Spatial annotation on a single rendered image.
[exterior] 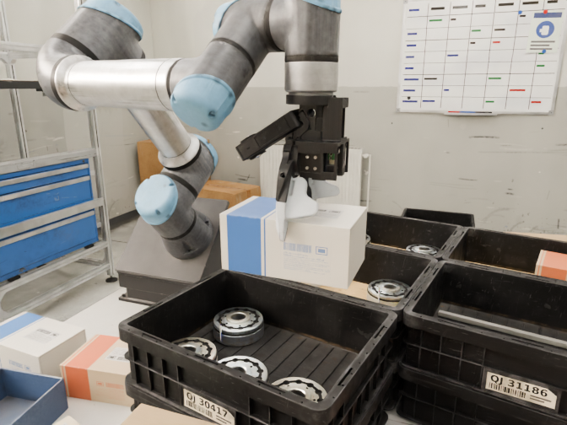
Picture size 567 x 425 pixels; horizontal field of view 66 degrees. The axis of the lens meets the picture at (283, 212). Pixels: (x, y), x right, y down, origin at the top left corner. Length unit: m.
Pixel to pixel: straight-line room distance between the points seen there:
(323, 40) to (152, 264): 0.90
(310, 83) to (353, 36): 3.56
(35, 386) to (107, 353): 0.14
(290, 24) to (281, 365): 0.57
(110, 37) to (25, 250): 2.04
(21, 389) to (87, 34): 0.71
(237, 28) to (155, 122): 0.48
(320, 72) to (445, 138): 3.48
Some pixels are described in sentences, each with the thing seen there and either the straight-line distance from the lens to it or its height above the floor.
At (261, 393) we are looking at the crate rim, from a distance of 0.64.
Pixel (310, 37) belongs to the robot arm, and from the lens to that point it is 0.61.
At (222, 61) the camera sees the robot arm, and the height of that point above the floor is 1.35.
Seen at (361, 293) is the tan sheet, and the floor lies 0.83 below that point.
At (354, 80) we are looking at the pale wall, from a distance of 4.14.
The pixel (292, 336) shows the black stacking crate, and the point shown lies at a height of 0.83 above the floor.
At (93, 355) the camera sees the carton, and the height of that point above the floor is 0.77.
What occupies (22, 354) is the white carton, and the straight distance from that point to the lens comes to 1.10.
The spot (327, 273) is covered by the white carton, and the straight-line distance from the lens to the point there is 0.63.
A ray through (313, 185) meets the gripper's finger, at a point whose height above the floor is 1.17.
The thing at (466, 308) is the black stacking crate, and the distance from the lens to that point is 1.11.
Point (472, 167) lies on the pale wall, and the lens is 4.10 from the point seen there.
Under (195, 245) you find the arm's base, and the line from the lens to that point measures 1.25.
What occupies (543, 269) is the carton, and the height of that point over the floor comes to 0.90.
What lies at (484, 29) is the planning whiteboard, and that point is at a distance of 4.05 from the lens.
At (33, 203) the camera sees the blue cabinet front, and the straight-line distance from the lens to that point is 2.84.
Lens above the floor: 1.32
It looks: 16 degrees down
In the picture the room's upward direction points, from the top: straight up
